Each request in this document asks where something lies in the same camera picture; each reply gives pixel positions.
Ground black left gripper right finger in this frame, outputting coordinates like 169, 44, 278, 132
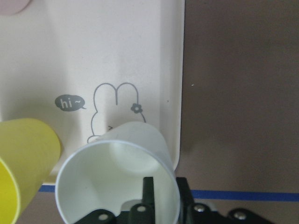
176, 177, 194, 224

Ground pale green plastic cup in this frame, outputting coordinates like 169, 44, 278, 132
55, 122, 180, 224

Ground pink plastic cup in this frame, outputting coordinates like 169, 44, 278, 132
0, 0, 30, 15

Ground white rabbit print tray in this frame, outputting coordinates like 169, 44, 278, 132
0, 0, 185, 185

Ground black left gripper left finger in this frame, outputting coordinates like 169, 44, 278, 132
142, 177, 155, 224

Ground yellow plastic cup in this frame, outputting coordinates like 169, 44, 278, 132
0, 119, 61, 224

